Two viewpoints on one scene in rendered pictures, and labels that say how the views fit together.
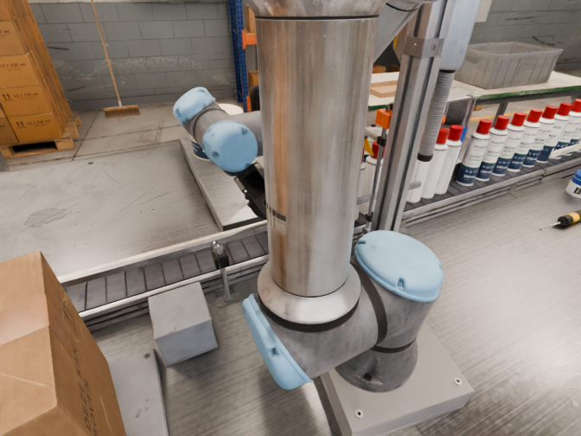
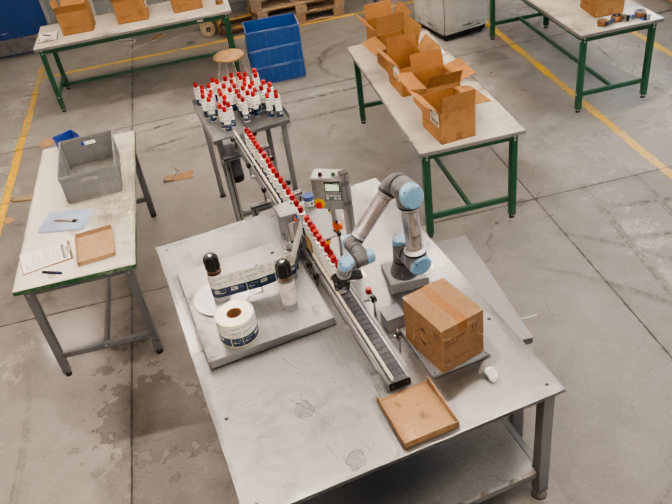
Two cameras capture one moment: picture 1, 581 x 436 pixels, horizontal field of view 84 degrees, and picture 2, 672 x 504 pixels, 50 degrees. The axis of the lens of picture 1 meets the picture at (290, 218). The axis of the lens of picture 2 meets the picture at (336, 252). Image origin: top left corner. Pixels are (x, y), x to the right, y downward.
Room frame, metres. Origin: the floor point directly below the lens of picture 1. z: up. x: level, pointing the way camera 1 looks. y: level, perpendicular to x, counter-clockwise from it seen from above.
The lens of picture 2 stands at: (0.18, 2.93, 3.38)
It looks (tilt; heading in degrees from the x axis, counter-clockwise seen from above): 37 degrees down; 279
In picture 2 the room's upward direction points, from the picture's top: 9 degrees counter-clockwise
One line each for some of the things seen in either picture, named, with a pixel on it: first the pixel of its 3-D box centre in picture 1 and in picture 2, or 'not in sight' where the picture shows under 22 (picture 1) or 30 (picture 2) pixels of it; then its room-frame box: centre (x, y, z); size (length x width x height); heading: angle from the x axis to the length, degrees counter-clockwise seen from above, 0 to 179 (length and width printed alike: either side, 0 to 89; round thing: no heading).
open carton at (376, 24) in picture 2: not in sight; (383, 28); (0.47, -3.56, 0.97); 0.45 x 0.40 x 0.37; 19
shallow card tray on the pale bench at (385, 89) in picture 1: (391, 88); (95, 244); (2.30, -0.68, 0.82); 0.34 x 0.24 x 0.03; 112
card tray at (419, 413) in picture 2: not in sight; (416, 410); (0.28, 0.79, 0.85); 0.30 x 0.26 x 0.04; 115
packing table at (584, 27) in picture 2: not in sight; (562, 29); (-1.32, -4.59, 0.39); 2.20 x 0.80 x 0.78; 107
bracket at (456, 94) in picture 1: (448, 94); (286, 209); (0.97, -0.46, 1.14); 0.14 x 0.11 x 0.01; 115
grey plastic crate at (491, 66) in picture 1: (501, 64); (90, 165); (2.60, -1.55, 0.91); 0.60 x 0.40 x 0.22; 110
